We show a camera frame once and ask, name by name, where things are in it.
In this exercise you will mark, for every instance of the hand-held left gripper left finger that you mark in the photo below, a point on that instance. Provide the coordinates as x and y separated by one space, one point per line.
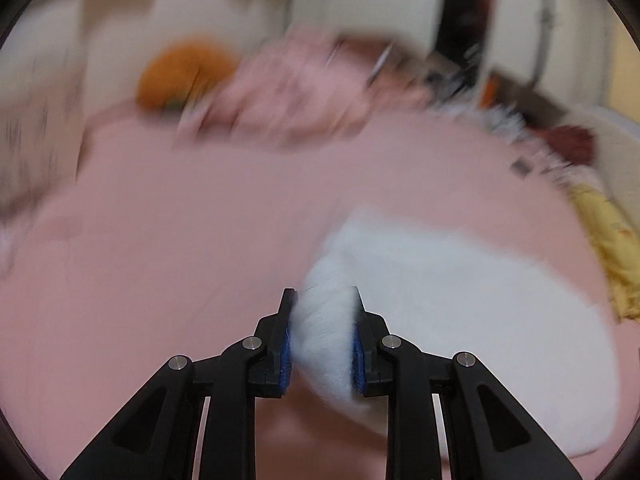
285 360

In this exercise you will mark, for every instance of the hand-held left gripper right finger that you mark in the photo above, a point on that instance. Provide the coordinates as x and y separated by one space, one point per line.
357 360

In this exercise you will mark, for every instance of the white fleece garment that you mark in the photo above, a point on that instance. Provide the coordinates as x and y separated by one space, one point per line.
450 310

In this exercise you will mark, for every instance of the small black device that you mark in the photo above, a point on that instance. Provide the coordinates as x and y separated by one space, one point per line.
521 168

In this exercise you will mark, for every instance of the pink comforter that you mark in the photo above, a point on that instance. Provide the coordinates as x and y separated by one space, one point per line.
300 90

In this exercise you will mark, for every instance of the yellow cloth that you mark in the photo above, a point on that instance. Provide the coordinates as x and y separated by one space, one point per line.
607 240

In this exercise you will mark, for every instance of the orange pumpkin pillow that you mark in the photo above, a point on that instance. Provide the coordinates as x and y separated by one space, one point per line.
180 75

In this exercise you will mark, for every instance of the dark red cloth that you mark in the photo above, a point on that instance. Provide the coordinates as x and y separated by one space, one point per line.
570 142

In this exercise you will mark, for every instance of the printed cardboard box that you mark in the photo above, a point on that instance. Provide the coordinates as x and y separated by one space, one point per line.
30 145

